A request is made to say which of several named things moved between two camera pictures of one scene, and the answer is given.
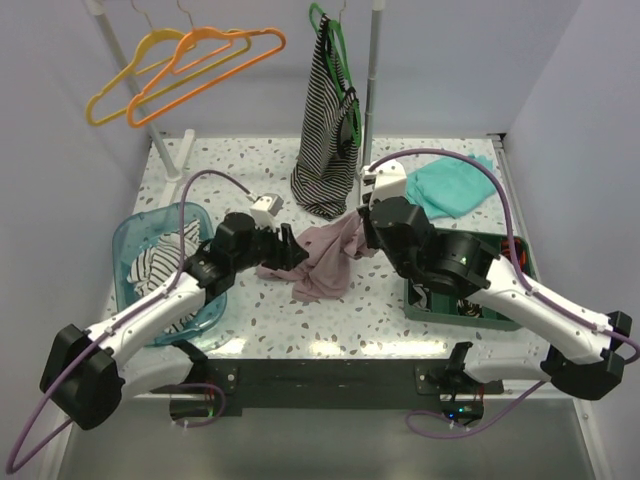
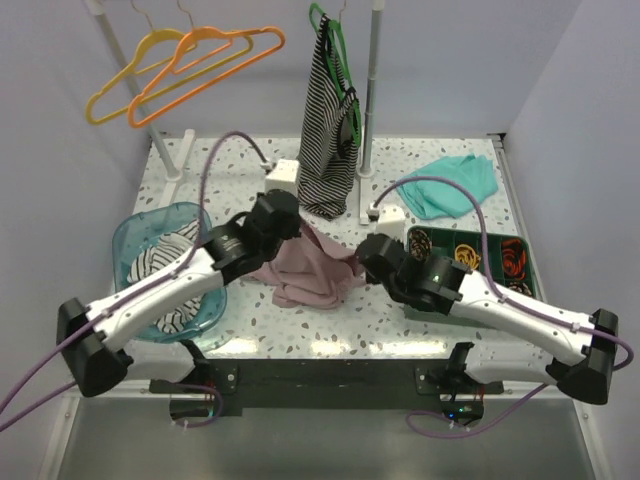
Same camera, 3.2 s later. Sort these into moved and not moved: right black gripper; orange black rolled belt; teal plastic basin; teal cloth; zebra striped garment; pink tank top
Moved: pink tank top; right black gripper
Not moved: teal plastic basin; teal cloth; orange black rolled belt; zebra striped garment
